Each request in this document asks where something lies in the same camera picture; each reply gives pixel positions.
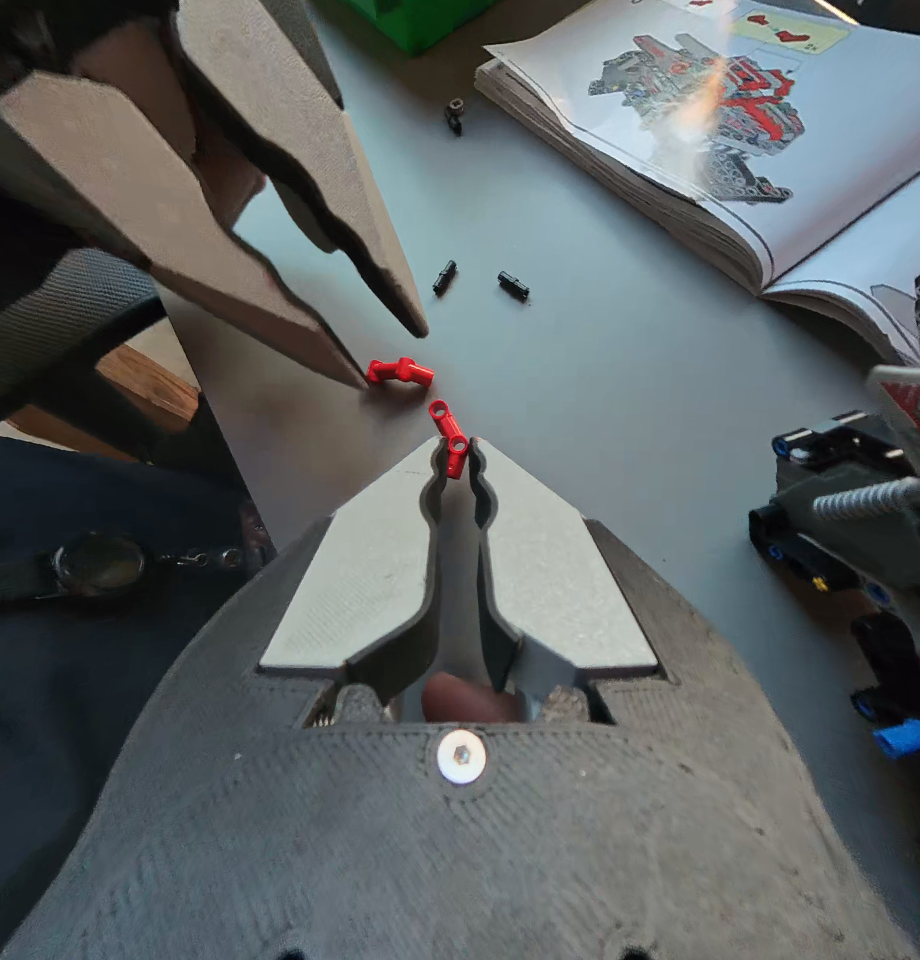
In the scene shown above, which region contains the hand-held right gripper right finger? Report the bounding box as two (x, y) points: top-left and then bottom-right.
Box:
(467, 435), (661, 723)

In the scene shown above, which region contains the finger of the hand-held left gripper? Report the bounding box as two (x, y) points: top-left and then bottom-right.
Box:
(0, 73), (373, 393)
(176, 0), (431, 340)

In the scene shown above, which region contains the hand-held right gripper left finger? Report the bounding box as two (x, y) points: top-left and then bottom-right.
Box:
(259, 435), (451, 706)

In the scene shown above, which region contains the red lego connector piece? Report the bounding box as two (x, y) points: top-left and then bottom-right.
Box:
(427, 399), (472, 483)
(365, 356), (437, 390)

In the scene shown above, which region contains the black lego vehicle model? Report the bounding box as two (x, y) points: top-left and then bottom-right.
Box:
(748, 363), (920, 763)

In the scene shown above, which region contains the lego instruction booklet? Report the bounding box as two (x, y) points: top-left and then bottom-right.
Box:
(473, 0), (920, 370)

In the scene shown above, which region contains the person's left hand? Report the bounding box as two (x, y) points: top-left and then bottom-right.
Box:
(193, 123), (272, 231)

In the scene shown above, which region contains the person's right hand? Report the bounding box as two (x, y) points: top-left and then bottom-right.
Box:
(421, 670), (523, 726)

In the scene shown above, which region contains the green plastic storage bin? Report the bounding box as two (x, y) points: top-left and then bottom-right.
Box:
(313, 0), (500, 58)

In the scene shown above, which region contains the grey mesh office chair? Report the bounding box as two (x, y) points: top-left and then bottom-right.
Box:
(0, 246), (229, 470)

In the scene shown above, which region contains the person's navy clothed torso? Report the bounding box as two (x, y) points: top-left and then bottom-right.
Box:
(0, 431), (277, 960)

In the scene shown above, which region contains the black lanyard strap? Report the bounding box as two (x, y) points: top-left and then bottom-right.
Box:
(0, 527), (270, 603)

